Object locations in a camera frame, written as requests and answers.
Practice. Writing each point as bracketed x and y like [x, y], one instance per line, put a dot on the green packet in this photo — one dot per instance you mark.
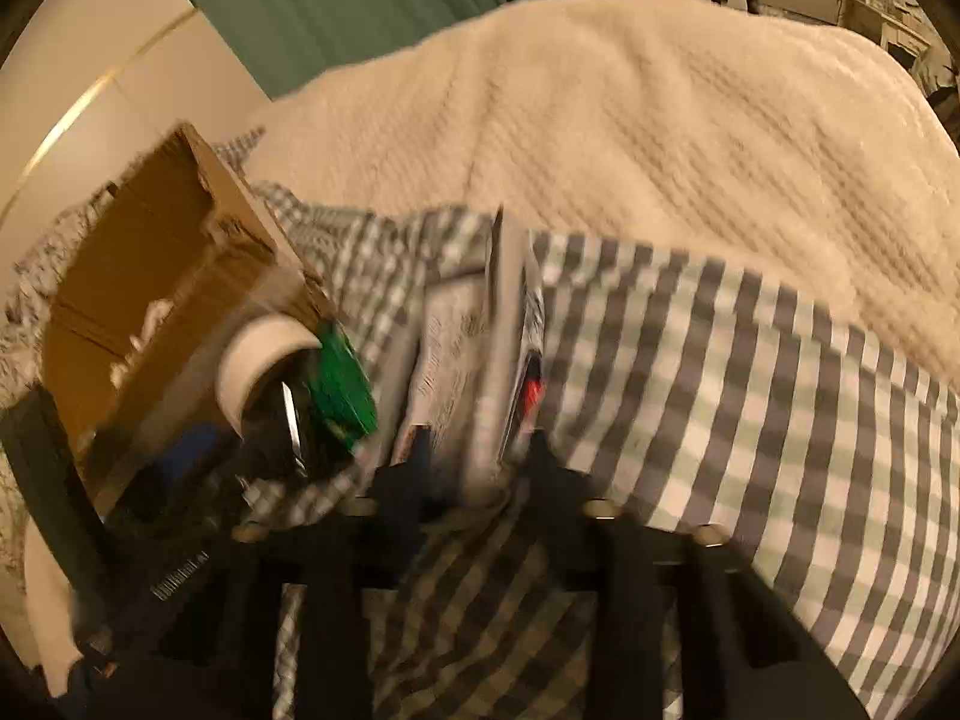
[341, 390]

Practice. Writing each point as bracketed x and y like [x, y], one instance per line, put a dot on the floral patterned sheet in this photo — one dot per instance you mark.
[37, 292]

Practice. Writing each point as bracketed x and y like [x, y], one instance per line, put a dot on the silver foil blister pack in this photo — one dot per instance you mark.
[290, 420]

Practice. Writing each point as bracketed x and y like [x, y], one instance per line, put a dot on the white tape roll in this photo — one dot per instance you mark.
[255, 360]

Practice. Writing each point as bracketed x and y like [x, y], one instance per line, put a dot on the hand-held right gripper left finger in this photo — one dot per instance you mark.
[409, 469]

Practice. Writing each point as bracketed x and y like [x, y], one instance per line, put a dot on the grey checked cloth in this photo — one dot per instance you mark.
[712, 405]

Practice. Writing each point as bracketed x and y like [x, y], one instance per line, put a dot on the white printed packet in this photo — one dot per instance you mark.
[457, 375]

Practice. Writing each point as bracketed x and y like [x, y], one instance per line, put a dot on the green curtain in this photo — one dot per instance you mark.
[337, 0]

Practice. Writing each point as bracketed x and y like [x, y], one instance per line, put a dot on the brown cardboard box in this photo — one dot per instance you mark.
[135, 270]

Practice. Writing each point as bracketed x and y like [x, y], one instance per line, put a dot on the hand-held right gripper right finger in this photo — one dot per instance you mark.
[547, 469]

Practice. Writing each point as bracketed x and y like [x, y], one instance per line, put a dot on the white textured blanket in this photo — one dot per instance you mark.
[637, 127]

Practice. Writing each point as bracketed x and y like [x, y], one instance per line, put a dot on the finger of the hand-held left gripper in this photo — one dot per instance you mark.
[187, 454]

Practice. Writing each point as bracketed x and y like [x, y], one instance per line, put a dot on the white hand-shaped figure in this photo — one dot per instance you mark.
[150, 313]

